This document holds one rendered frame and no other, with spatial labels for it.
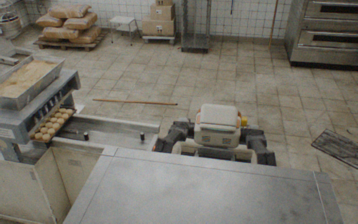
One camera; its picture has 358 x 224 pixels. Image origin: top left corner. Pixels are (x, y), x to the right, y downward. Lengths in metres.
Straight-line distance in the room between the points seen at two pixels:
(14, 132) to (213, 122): 1.22
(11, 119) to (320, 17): 4.26
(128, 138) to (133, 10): 4.30
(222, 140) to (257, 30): 4.40
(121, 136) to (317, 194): 1.78
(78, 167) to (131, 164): 1.72
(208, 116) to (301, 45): 3.59
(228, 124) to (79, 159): 1.14
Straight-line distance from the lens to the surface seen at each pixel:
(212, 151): 1.83
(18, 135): 2.07
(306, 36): 5.04
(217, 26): 6.00
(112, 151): 0.68
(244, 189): 0.60
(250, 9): 5.89
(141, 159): 0.65
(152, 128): 2.22
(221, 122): 1.65
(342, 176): 3.45
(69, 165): 2.37
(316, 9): 4.93
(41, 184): 2.35
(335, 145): 3.76
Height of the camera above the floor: 2.28
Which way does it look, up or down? 35 degrees down
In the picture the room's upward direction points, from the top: straight up
